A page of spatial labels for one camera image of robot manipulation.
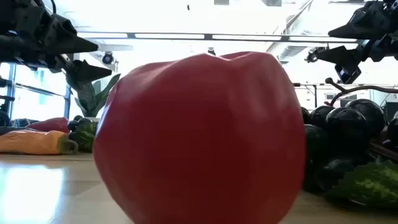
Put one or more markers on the red apple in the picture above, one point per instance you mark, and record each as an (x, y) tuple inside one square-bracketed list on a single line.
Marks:
[(199, 140)]

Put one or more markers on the dark window frame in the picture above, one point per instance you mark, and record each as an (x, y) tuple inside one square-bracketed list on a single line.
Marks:
[(66, 102)]

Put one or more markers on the dark bag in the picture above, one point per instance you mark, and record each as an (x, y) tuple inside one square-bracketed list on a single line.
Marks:
[(21, 122)]

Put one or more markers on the black grape bunch with leaf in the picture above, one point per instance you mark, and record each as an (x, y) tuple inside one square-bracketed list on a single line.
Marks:
[(348, 127), (84, 135)]

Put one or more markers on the silver ceiling duct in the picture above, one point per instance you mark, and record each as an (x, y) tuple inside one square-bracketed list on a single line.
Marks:
[(289, 51)]

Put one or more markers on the long ceiling light bar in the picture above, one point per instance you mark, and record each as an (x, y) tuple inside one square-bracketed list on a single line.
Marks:
[(171, 36)]

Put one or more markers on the green plant in white pot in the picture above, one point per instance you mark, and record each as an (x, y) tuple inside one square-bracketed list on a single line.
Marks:
[(93, 102)]

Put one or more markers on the black ceiling spotlight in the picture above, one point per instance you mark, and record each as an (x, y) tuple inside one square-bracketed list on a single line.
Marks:
[(211, 51), (108, 58), (311, 56)]

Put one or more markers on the red bell pepper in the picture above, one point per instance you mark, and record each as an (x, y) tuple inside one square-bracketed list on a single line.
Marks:
[(49, 124)]

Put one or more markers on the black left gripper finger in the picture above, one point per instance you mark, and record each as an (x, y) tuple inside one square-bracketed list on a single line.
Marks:
[(81, 74), (62, 40)]

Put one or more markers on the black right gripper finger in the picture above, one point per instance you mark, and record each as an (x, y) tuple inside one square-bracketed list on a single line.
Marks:
[(345, 59), (367, 25)]

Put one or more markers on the black round object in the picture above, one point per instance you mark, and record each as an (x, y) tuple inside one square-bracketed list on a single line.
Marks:
[(3, 119)]

